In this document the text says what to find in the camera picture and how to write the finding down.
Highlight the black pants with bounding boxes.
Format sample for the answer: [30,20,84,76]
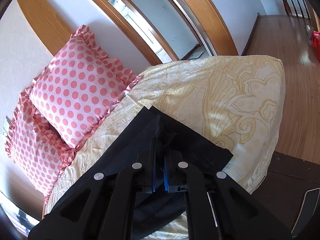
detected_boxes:
[30,108,232,239]

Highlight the wooden chair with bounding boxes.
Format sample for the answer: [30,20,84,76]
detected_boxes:
[252,151,319,229]

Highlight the left polka dot pillow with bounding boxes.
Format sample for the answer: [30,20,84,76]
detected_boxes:
[5,88,75,198]

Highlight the polka dot pillow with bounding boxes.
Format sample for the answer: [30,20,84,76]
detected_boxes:
[5,88,75,198]
[30,25,141,149]

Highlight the cream patterned bedsheet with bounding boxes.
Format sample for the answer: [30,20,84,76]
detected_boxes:
[43,55,285,220]

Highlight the right polka dot pillow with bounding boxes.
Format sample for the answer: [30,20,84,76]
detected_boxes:
[30,25,141,149]

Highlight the wooden door frame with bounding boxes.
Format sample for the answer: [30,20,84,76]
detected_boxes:
[17,0,238,70]

